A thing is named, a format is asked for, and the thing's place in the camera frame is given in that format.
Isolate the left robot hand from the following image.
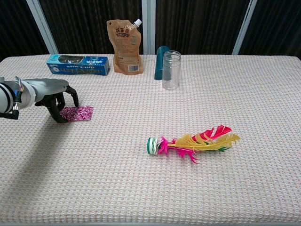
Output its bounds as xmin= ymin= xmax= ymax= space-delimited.
xmin=23 ymin=79 xmax=79 ymax=124

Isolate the pink patterned packet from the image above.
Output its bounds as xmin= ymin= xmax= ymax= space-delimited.
xmin=60 ymin=105 xmax=94 ymax=123

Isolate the blue toothpaste box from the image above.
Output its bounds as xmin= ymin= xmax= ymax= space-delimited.
xmin=46 ymin=54 xmax=111 ymax=76

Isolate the dark ribbed partition panel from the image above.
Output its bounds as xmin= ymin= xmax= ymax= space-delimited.
xmin=238 ymin=0 xmax=301 ymax=58
xmin=39 ymin=0 xmax=143 ymax=55
xmin=155 ymin=0 xmax=247 ymax=55
xmin=0 ymin=0 xmax=49 ymax=62

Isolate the brown spout pouch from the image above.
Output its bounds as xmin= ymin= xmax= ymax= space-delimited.
xmin=106 ymin=18 xmax=143 ymax=75

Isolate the dark teal perforated tube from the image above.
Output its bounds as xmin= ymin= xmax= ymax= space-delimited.
xmin=154 ymin=46 xmax=171 ymax=80

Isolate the clear plastic jar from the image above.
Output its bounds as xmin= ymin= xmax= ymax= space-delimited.
xmin=161 ymin=50 xmax=182 ymax=90

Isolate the colourful feather shuttlecock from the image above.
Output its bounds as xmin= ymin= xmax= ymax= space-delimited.
xmin=147 ymin=124 xmax=241 ymax=164

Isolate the beige woven tablecloth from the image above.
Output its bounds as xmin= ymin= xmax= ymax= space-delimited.
xmin=0 ymin=54 xmax=301 ymax=224

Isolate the grey aluminium partition post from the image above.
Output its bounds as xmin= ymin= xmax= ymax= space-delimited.
xmin=25 ymin=0 xmax=59 ymax=55
xmin=232 ymin=0 xmax=258 ymax=55
xmin=141 ymin=0 xmax=156 ymax=55

